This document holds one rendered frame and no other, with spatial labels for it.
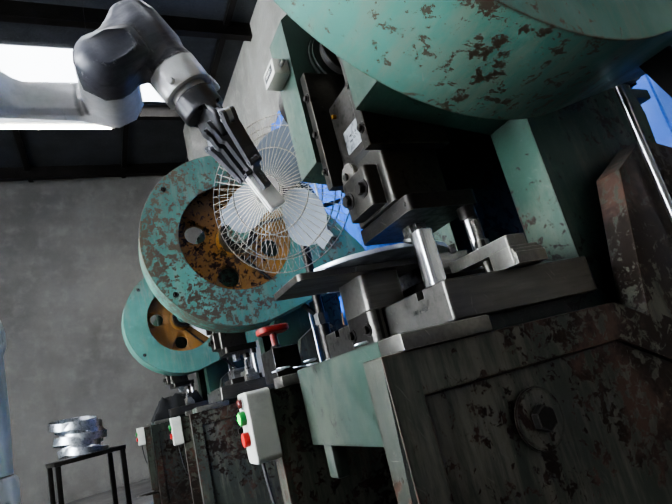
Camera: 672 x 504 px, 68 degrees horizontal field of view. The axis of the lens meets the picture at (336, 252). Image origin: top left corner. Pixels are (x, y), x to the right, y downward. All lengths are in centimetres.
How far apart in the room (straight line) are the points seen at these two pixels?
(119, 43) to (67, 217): 714
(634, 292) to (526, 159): 30
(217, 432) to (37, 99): 168
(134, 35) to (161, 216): 145
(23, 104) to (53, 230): 697
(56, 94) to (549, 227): 90
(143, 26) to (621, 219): 86
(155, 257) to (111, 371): 528
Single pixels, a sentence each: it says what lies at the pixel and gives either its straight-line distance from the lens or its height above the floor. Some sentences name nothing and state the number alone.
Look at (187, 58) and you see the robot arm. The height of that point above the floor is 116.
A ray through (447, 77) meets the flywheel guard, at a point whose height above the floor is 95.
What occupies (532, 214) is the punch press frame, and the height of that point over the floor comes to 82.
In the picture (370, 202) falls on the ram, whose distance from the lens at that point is 93.
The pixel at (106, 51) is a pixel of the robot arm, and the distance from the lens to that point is 89.
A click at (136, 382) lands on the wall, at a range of 742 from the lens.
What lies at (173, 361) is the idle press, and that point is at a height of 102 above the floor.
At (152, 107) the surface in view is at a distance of 670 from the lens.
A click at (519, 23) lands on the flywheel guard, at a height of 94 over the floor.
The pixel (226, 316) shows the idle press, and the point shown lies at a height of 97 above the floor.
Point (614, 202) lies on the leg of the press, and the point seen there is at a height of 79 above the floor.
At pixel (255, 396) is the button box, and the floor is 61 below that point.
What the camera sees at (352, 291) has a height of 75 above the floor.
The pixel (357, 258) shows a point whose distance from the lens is 79.
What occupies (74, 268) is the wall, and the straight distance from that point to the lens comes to 774.
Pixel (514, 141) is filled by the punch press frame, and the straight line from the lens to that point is 105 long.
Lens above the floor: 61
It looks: 14 degrees up
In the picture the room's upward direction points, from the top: 14 degrees counter-clockwise
